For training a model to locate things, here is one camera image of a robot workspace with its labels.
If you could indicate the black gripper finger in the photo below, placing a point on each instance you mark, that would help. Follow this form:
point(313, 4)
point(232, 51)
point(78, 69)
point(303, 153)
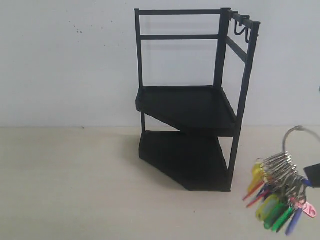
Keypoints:
point(313, 175)

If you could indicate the bunch of colourful key tags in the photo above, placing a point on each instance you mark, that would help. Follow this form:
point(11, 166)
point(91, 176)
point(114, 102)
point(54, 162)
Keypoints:
point(280, 190)

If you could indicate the black two-tier corner rack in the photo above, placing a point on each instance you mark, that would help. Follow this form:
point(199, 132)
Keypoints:
point(191, 133)

